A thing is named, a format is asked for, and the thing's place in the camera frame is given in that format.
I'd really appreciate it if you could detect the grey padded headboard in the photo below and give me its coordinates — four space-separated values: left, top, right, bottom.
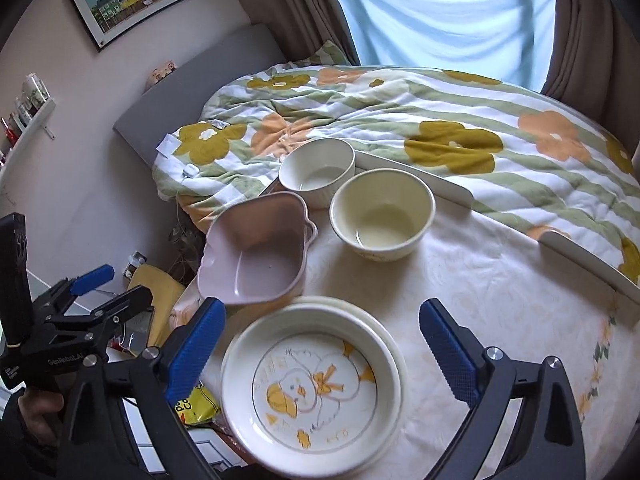
112 22 301 171

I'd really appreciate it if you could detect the cream round bowl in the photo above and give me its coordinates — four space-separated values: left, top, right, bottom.
329 168 437 264

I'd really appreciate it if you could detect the pink square bowl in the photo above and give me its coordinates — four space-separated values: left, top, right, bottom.
196 191 319 307

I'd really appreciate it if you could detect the duck print deep plate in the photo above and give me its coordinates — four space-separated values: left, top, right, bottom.
220 304 405 467

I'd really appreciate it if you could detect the white patterned tablecloth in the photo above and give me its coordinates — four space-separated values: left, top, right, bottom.
170 180 640 480

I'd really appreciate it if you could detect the brown curtain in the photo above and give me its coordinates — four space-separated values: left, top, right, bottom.
542 0 640 121
220 0 361 66

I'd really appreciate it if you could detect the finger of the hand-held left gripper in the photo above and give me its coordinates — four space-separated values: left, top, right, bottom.
32 264 116 317
50 285 154 347

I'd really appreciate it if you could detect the small pink plush toy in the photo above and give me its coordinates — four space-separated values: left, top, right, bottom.
147 60 177 84

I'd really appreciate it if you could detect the yellow snack packet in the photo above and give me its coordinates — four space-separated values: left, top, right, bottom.
175 380 222 426

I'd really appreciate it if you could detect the green striped pillow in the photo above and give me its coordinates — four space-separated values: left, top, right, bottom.
315 40 354 67

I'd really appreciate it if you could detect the white wall shelf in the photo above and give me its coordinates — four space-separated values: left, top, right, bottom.
0 97 57 191

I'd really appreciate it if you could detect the floral striped blanket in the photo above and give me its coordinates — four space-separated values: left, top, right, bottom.
152 62 640 286

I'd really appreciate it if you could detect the row of small shelf trinkets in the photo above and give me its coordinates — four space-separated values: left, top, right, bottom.
0 73 51 161

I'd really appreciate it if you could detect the person's left hand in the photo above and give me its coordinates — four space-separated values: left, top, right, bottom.
17 392 67 450

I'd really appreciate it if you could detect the light blue cloth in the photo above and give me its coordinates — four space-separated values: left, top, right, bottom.
325 0 558 93

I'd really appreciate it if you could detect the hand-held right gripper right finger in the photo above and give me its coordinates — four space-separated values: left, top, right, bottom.
418 298 587 480

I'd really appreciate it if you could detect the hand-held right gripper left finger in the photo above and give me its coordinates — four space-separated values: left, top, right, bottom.
59 296 228 480

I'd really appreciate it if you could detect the white ribbed bowl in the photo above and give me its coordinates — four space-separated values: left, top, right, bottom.
278 137 357 209

